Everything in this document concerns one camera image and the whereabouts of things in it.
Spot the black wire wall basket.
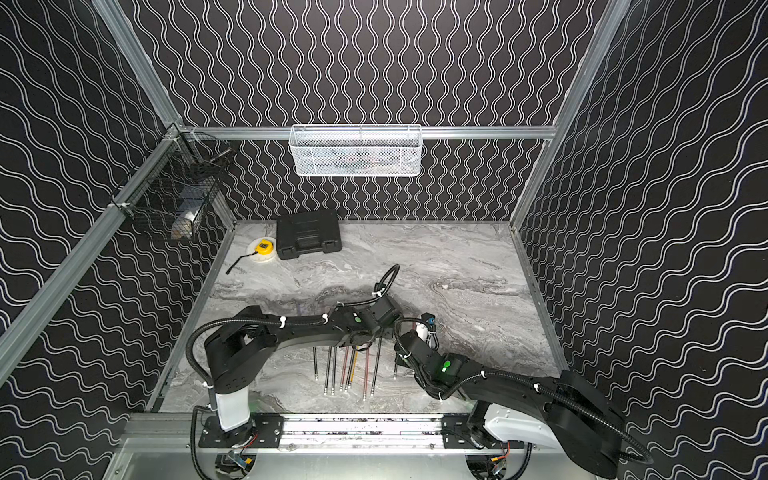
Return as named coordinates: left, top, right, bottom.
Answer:
left=117, top=126, right=235, bottom=243

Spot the dark blue pencil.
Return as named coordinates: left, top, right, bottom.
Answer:
left=344, top=350, right=356, bottom=391

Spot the blue pencil blue cap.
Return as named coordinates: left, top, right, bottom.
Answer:
left=369, top=336, right=383, bottom=397

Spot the red pencil pink cap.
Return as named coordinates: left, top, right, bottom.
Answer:
left=339, top=347, right=349, bottom=391

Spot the black plastic tool case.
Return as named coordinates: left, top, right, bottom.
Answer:
left=276, top=209, right=343, bottom=260

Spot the white mesh wall basket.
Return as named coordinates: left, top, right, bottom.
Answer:
left=288, top=124, right=424, bottom=177

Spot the yellow tape measure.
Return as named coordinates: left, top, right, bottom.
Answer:
left=225, top=237, right=277, bottom=275

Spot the dark grey pencil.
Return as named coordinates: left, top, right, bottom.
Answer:
left=312, top=347, right=319, bottom=381

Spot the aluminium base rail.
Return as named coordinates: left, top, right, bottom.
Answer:
left=107, top=411, right=619, bottom=480

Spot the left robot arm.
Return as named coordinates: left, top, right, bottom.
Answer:
left=185, top=264, right=402, bottom=433

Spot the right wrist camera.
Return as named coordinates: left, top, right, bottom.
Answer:
left=413, top=312, right=435, bottom=341

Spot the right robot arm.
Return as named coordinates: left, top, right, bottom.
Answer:
left=395, top=330, right=654, bottom=478

